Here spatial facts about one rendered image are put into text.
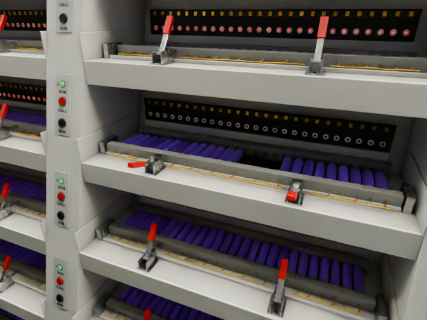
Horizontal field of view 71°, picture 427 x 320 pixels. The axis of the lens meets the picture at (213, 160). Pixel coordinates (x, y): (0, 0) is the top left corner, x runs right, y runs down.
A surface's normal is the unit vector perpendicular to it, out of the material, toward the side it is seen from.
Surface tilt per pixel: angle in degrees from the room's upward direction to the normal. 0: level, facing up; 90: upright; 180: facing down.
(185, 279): 15
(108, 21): 90
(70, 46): 90
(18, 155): 105
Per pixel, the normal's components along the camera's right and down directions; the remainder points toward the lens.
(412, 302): -0.36, 0.14
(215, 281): 0.01, -0.91
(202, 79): -0.37, 0.39
